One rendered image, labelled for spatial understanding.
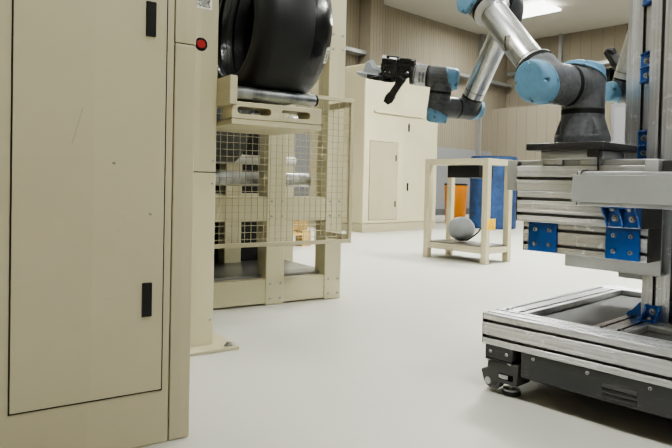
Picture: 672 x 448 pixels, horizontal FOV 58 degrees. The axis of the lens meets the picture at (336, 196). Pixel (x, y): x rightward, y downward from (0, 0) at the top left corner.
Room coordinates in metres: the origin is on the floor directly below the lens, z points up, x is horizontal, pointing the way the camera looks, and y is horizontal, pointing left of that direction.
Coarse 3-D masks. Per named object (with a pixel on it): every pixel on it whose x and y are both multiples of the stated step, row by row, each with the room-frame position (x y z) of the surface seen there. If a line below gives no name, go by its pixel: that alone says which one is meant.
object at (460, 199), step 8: (456, 184) 9.44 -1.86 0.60; (464, 184) 9.47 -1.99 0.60; (456, 192) 9.45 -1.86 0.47; (464, 192) 9.49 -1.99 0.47; (456, 200) 9.46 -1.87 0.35; (464, 200) 9.50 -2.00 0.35; (456, 208) 9.46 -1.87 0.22; (464, 208) 9.52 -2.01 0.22; (456, 216) 9.47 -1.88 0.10; (464, 216) 9.53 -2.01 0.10
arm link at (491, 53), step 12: (516, 0) 1.93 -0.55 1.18; (516, 12) 1.96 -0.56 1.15; (492, 36) 2.04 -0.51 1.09; (492, 48) 2.05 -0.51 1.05; (480, 60) 2.09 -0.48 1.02; (492, 60) 2.07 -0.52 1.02; (480, 72) 2.10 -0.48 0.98; (492, 72) 2.10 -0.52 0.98; (468, 84) 2.14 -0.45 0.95; (480, 84) 2.11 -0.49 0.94; (468, 96) 2.15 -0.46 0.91; (480, 96) 2.14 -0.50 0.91; (468, 108) 2.16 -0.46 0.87; (480, 108) 2.18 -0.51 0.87
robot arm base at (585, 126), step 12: (576, 108) 1.70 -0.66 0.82; (588, 108) 1.69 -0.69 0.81; (600, 108) 1.69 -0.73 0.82; (564, 120) 1.73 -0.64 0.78; (576, 120) 1.69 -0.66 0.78; (588, 120) 1.68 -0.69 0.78; (600, 120) 1.69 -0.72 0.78; (564, 132) 1.71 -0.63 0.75; (576, 132) 1.68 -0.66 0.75; (588, 132) 1.69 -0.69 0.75; (600, 132) 1.68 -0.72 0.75
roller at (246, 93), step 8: (240, 88) 2.12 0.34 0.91; (248, 88) 2.14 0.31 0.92; (256, 88) 2.16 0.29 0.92; (240, 96) 2.12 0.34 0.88; (248, 96) 2.14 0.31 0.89; (256, 96) 2.15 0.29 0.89; (264, 96) 2.17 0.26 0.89; (272, 96) 2.18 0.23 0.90; (280, 96) 2.20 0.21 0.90; (288, 96) 2.22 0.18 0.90; (296, 96) 2.24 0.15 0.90; (304, 96) 2.26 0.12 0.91; (312, 96) 2.28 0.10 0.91; (296, 104) 2.26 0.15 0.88; (304, 104) 2.27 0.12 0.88; (312, 104) 2.29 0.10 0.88
